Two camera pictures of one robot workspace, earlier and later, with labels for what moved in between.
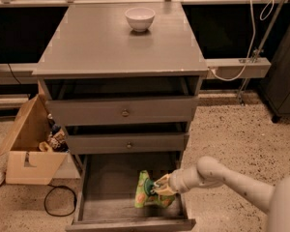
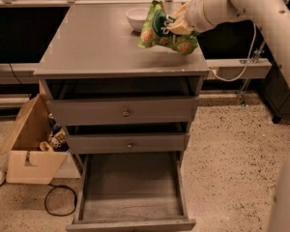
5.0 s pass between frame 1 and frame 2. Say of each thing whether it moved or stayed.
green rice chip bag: moved
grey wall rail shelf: stayed
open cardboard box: stayed
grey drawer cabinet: stayed
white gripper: moved
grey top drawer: stayed
